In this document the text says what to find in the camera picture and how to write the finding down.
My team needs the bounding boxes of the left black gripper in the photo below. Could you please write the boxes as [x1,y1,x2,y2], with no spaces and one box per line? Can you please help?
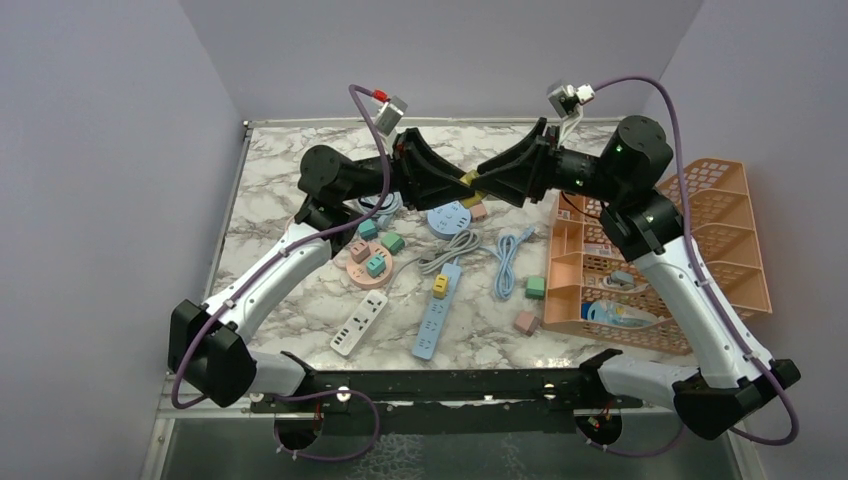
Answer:
[339,127,474,210]

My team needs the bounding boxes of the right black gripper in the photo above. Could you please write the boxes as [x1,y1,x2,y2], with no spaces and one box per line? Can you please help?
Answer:
[473,118,626,206]

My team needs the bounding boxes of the yellow charger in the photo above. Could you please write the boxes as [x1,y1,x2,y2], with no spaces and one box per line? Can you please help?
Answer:
[459,169,486,209]

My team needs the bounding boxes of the pink charger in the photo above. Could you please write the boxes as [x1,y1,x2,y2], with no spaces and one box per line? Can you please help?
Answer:
[513,311,541,336]
[468,203,488,222]

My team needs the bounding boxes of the pink charger plug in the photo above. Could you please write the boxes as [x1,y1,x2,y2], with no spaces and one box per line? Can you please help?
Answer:
[350,241,372,264]

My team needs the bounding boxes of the teal charger plug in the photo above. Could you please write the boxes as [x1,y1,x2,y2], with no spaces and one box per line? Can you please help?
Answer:
[357,219,379,241]
[365,254,388,278]

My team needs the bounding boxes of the yellow charger plug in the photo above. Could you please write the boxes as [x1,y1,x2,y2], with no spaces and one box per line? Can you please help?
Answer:
[431,274,450,299]

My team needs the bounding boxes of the green charger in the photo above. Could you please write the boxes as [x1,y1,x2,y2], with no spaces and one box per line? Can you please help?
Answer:
[524,276,546,300]

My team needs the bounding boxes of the pink charger front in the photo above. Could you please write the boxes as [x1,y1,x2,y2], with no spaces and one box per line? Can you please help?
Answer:
[513,311,541,336]

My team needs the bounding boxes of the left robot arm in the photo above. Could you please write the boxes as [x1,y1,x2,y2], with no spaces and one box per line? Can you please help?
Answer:
[168,128,473,411]

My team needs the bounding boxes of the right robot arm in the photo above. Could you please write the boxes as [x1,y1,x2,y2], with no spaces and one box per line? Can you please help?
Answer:
[471,115,800,440]

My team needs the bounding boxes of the green charger plug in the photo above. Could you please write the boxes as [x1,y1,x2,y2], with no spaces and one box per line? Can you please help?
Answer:
[381,232,406,255]

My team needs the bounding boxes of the blue round power strip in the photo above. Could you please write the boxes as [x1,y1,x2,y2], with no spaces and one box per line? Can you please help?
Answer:
[426,201,471,240]

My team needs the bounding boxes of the pink round power strip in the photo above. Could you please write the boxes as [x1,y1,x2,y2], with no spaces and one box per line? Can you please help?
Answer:
[345,241,394,290]

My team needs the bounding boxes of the orange plastic file rack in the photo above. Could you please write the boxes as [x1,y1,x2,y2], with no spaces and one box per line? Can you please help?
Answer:
[542,158,772,355]

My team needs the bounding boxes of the blue long power strip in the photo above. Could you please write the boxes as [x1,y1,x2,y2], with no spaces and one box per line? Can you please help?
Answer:
[411,263,462,360]

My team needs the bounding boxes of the white power strip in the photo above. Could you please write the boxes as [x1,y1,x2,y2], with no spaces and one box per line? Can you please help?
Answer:
[330,290,388,357]

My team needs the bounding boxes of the coiled blue power cord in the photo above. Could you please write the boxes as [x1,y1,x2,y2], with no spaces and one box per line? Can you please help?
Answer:
[360,193,403,230]

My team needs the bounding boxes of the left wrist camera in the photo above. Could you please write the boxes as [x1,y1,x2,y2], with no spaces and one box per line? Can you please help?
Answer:
[374,97,408,137]

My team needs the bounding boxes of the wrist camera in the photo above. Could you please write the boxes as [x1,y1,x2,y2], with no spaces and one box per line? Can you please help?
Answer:
[547,83,595,137]
[374,97,408,137]

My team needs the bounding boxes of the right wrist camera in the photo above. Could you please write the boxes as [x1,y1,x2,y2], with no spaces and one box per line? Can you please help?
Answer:
[547,83,595,137]

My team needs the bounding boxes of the grey bundled power cord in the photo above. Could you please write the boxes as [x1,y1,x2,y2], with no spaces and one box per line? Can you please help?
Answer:
[384,229,484,293]

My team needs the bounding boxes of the blue usb cable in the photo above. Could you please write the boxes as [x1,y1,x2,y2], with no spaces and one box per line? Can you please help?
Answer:
[479,225,537,302]

